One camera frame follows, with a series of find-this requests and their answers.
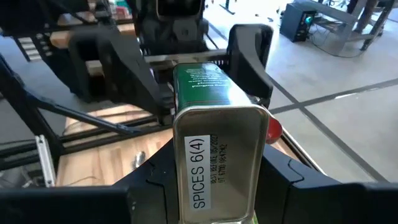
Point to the grey metal desk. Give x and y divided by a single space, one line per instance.
339 18

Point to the small shiny metal fitting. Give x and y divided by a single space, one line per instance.
140 160

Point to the white metal bracket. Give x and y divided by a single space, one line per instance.
46 161

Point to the black computer case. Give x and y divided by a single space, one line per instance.
295 25

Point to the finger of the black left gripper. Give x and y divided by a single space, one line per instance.
248 56
118 68

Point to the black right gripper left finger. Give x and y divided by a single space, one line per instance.
93 205

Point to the glass jar red lid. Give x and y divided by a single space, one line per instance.
275 130

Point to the black aluminium table frame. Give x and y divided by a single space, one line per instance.
18 102

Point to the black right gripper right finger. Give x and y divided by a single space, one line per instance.
311 202

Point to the green rectangular spice tin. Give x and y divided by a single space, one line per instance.
217 155

